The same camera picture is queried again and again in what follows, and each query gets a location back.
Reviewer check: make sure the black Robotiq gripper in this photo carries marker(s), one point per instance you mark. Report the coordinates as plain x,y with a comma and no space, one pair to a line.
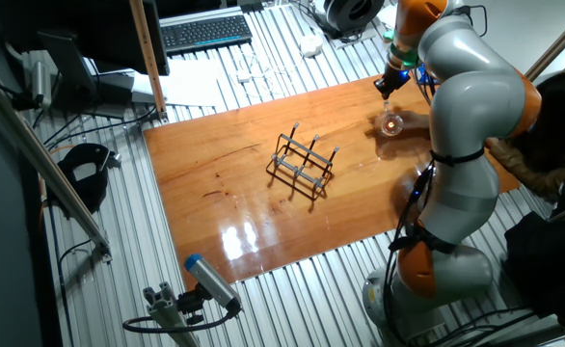
397,81

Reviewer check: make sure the black round spool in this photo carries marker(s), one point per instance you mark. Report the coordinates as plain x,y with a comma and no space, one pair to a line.
340,17

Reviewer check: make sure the short aluminium profile stub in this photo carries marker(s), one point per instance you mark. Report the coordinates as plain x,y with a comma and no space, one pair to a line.
167,313

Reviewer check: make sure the grey cylindrical device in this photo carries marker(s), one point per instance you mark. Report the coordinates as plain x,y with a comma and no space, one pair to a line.
41,84

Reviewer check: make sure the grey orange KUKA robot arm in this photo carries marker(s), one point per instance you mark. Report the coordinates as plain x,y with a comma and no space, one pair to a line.
475,106

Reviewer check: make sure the black computer keyboard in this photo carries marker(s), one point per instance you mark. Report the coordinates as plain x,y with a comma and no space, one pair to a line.
205,33

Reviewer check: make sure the white paper sheet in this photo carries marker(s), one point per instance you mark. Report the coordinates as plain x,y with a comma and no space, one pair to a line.
191,84

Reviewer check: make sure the person right hand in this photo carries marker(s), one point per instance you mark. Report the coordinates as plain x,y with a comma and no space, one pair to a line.
415,120

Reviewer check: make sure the blue tissue pack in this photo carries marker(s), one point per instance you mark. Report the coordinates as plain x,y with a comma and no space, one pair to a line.
424,74

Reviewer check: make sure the white rounded plastic device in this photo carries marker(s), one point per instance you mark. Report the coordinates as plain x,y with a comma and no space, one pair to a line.
311,45

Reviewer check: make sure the black bag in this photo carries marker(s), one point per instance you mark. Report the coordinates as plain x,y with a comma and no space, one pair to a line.
547,270

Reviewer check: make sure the black computer monitor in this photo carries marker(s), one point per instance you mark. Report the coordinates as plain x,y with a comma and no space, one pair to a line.
109,34

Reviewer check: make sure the clear glass cup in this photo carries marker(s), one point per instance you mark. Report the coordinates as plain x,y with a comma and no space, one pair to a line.
391,124

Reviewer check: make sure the white crumpled paper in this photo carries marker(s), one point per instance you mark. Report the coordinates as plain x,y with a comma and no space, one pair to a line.
386,14

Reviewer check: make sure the glossy orange wooden board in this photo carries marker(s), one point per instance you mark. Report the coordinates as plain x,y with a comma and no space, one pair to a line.
224,193

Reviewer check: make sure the long aluminium profile rail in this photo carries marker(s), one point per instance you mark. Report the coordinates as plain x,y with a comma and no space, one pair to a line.
46,164

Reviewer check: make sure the silver camera with blue cap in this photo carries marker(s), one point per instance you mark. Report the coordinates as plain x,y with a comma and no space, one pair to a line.
210,282

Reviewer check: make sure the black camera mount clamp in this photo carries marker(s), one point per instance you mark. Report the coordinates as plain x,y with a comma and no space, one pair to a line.
191,303

